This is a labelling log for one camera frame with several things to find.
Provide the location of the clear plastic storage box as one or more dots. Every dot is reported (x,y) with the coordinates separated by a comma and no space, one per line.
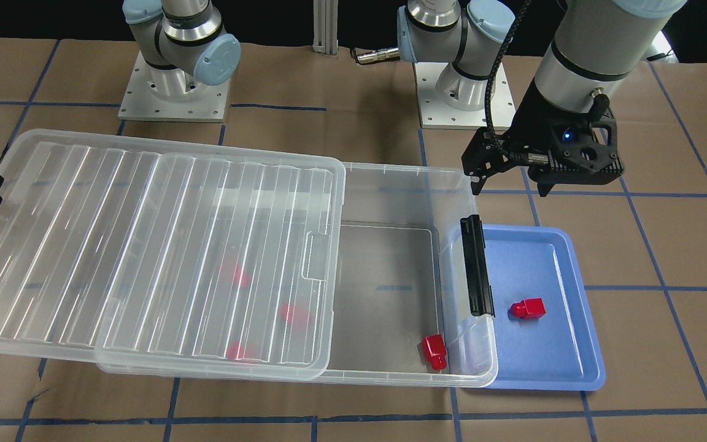
(401,277)

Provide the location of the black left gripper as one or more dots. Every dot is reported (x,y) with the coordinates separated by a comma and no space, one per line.
(535,120)

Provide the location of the black box latch handle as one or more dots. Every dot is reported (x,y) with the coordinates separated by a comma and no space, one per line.
(480,293)

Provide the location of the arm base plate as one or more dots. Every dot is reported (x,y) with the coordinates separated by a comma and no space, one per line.
(156,95)
(464,95)

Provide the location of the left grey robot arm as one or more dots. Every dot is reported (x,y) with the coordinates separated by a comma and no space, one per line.
(595,47)

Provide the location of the blue plastic tray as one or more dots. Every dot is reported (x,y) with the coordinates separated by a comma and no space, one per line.
(545,333)

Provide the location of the clear ribbed box lid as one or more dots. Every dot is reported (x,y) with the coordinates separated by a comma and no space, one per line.
(110,247)

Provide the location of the red block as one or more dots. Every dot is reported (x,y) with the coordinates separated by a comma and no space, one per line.
(240,353)
(528,309)
(434,351)
(234,275)
(297,316)

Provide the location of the red block in box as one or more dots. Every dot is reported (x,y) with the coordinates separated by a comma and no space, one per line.
(240,353)
(297,316)
(234,275)

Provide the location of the aluminium frame post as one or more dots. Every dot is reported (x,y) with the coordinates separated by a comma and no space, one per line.
(325,23)

